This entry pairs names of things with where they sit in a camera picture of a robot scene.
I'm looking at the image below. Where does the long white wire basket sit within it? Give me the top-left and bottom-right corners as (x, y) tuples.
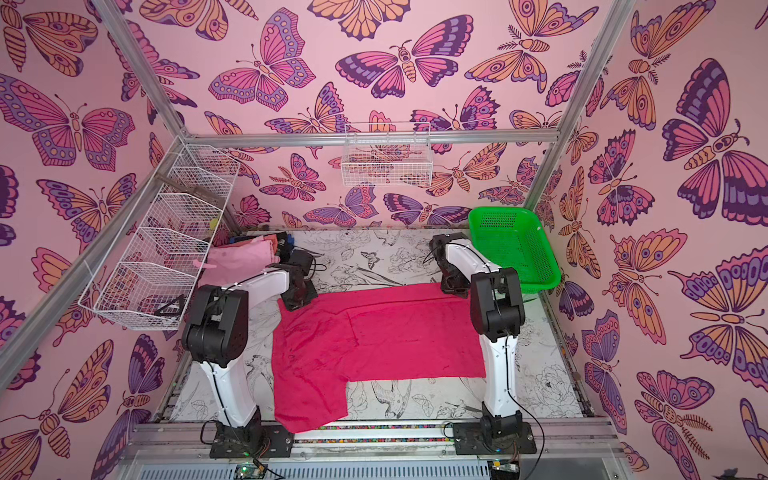
(77, 144), (241, 331)

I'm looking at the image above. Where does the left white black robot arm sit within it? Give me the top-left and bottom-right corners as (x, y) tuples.
(182, 249), (317, 459)

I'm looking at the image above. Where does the magenta t-shirt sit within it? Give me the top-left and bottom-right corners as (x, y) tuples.
(271, 283), (486, 433)

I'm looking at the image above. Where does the small white wire basket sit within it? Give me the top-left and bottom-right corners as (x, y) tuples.
(338, 121), (434, 188)

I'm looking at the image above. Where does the folded light pink t-shirt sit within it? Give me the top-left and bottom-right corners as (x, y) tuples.
(192, 234), (279, 287)

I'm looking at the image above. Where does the left green circuit board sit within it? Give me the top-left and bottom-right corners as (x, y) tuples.
(233, 463), (265, 480)

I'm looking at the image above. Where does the right green circuit board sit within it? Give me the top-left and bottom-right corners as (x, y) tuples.
(488, 460), (520, 480)

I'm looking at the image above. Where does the black triangle object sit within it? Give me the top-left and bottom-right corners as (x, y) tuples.
(153, 294), (186, 318)

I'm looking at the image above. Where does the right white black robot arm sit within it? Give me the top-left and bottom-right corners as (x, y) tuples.
(429, 233), (538, 457)

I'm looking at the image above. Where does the green circuit board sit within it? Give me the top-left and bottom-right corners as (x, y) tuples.
(488, 460), (520, 480)
(233, 463), (265, 480)

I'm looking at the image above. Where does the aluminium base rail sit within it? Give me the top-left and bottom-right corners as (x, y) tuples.
(113, 418), (634, 479)

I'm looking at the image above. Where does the green plastic basket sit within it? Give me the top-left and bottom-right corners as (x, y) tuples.
(468, 207), (562, 294)

